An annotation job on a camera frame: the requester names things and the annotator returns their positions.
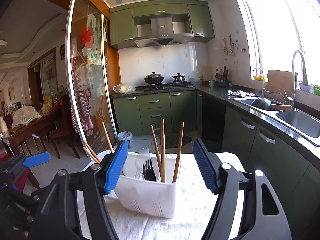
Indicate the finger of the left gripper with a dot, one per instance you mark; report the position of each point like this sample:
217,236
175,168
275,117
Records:
36,160

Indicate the white floral tablecloth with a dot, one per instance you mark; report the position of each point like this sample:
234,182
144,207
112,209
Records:
194,204

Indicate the wooden cutting board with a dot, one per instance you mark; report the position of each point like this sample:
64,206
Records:
280,81

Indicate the white plastic spoon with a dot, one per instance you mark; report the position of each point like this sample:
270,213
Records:
141,161

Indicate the green upper cabinets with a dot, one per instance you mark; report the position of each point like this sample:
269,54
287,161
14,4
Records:
122,19

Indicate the tall chrome kitchen faucet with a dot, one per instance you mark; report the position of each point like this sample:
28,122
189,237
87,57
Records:
296,75

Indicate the white plastic bag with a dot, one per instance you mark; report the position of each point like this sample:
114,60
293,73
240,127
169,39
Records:
124,88

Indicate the glass sliding door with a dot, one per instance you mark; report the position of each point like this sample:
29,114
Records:
86,39

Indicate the green cabinets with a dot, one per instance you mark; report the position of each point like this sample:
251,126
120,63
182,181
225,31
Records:
122,19
290,162

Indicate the small chrome faucet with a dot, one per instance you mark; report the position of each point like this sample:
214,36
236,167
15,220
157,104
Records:
262,79

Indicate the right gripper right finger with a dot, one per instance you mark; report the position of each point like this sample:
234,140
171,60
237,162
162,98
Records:
247,206

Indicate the wooden dining table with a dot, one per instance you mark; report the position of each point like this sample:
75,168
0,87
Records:
44,124

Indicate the white plastic utensil holder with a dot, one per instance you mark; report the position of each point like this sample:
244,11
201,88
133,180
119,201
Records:
147,197

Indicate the condiment bottles tray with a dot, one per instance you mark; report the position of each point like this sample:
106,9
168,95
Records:
221,77

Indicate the dark floor mat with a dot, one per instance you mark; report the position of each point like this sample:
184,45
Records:
172,141

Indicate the stainless steel sink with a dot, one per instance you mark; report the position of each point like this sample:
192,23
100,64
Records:
305,125

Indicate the wooden chopstick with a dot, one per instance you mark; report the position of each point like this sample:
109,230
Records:
90,156
107,138
156,150
163,176
178,153
89,148

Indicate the grey dish cloth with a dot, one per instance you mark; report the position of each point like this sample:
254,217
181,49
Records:
240,94

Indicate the white trash bin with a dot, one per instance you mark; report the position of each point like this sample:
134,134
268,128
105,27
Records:
125,136

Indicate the black plastic fork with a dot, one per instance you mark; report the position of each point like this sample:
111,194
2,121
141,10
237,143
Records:
148,171

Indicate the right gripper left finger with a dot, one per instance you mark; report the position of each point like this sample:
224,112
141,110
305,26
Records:
57,215

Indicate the black wok with lid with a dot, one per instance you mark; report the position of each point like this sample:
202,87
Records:
154,78

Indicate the red dining chair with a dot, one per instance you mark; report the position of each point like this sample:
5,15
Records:
65,131

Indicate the black pan in sink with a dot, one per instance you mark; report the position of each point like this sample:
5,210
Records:
265,104

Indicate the small steel pot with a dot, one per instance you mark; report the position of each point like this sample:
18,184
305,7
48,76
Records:
179,77

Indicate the red checkered apron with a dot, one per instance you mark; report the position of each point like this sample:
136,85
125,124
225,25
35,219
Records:
80,98

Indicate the green lower cabinets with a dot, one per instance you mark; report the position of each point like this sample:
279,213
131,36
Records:
290,162

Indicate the steel range hood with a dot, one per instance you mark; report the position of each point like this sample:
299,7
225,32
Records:
162,30

